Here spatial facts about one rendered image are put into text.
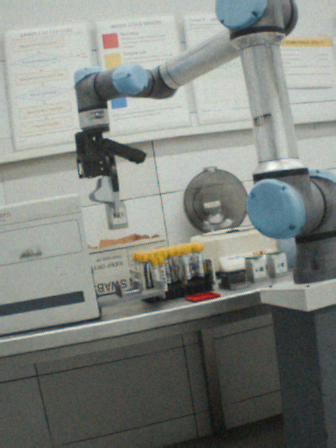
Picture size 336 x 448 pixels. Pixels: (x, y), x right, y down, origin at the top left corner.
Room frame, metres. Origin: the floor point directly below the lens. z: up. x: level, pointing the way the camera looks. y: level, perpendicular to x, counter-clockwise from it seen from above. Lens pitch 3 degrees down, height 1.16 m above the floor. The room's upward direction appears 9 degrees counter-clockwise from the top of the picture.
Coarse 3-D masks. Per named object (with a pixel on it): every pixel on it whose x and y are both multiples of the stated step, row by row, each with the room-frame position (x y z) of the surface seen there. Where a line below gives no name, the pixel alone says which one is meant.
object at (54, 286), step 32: (0, 224) 1.58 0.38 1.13; (32, 224) 1.60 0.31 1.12; (64, 224) 1.63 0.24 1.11; (0, 256) 1.58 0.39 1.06; (32, 256) 1.61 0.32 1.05; (64, 256) 1.62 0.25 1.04; (0, 288) 1.57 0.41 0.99; (32, 288) 1.60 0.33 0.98; (64, 288) 1.62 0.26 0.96; (0, 320) 1.57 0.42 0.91; (32, 320) 1.59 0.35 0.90; (64, 320) 1.62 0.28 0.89; (96, 320) 1.64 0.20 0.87
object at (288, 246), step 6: (276, 240) 1.97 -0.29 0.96; (282, 240) 1.94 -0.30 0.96; (288, 240) 1.95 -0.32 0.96; (294, 240) 1.95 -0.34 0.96; (276, 246) 1.98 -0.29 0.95; (282, 246) 1.94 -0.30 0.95; (288, 246) 1.95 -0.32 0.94; (294, 246) 1.95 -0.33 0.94; (288, 252) 1.95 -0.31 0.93; (294, 252) 1.95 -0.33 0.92; (288, 258) 1.95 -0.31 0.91; (294, 258) 1.95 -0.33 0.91; (288, 264) 1.95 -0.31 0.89; (288, 270) 1.93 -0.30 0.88
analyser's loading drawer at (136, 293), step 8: (152, 280) 1.77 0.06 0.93; (120, 288) 1.68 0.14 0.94; (128, 288) 1.74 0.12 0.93; (136, 288) 1.72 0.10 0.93; (152, 288) 1.76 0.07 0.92; (160, 288) 1.72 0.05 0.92; (112, 296) 1.72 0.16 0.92; (120, 296) 1.70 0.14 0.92; (128, 296) 1.68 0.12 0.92; (136, 296) 1.69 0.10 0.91; (144, 296) 1.70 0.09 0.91; (152, 296) 1.71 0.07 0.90; (160, 296) 1.73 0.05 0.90; (104, 304) 1.66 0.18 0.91
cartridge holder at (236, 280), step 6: (222, 276) 1.84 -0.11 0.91; (228, 276) 1.80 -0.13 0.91; (234, 276) 1.81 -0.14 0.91; (240, 276) 1.81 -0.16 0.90; (222, 282) 1.84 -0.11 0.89; (228, 282) 1.80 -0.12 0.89; (234, 282) 1.81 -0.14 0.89; (240, 282) 1.80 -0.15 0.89; (246, 282) 1.80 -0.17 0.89; (228, 288) 1.80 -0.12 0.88; (234, 288) 1.79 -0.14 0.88
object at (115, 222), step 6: (108, 204) 1.70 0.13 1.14; (120, 204) 1.70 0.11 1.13; (108, 210) 1.70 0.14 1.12; (114, 210) 1.69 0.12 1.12; (120, 210) 1.70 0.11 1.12; (108, 216) 1.71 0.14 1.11; (114, 216) 1.69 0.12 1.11; (120, 216) 1.70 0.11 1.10; (126, 216) 1.70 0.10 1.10; (108, 222) 1.72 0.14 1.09; (114, 222) 1.69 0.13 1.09; (120, 222) 1.69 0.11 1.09; (126, 222) 1.70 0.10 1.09; (108, 228) 1.73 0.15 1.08; (114, 228) 1.69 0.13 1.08; (120, 228) 1.69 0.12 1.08
